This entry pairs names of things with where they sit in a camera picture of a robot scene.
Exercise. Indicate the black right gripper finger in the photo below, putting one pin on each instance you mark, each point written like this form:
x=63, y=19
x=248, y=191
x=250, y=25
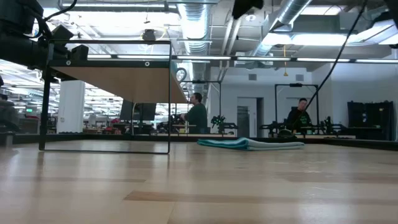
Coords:
x=245, y=4

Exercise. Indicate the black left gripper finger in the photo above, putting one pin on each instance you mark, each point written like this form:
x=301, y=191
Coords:
x=63, y=33
x=79, y=53

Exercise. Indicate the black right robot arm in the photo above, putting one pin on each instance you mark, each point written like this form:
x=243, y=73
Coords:
x=393, y=7

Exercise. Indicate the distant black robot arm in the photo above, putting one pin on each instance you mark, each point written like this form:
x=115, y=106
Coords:
x=331, y=126
x=273, y=127
x=222, y=123

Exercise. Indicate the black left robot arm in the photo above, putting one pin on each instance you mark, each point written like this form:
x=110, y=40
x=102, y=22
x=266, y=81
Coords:
x=18, y=46

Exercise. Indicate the white pillar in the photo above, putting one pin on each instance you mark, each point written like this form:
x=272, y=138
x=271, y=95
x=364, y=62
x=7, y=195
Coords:
x=71, y=105

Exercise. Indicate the long ceiling light strip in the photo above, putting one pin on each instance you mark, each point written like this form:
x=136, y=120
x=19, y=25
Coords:
x=202, y=57

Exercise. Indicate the black ceiling device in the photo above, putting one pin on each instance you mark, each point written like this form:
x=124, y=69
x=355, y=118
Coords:
x=149, y=35

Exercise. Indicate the black computer monitor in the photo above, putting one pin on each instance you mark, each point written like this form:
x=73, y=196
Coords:
x=127, y=110
x=146, y=112

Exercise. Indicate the grey door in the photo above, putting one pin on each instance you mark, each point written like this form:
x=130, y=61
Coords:
x=245, y=121

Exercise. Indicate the person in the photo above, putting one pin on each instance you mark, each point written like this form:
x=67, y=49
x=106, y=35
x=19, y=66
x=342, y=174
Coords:
x=298, y=118
x=197, y=116

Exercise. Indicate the blue folded cloth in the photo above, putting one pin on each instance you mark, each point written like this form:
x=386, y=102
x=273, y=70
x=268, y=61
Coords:
x=248, y=144

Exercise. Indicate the black screen panel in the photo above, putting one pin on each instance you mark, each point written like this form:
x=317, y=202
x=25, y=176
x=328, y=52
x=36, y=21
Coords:
x=370, y=119

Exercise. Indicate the smooth silver ceiling duct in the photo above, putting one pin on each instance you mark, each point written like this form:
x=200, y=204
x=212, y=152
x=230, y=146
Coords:
x=287, y=12

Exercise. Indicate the corrugated silver ceiling duct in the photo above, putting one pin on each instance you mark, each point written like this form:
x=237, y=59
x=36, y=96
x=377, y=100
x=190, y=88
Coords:
x=194, y=21

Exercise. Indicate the wooden shelf with black frame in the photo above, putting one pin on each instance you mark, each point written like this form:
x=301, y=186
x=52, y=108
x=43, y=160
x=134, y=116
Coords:
x=133, y=84

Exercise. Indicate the black table frame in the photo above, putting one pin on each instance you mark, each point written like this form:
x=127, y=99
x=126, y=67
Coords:
x=93, y=137

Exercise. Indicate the distant black stand frame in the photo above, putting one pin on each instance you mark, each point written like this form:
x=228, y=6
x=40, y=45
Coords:
x=199, y=81
x=295, y=84

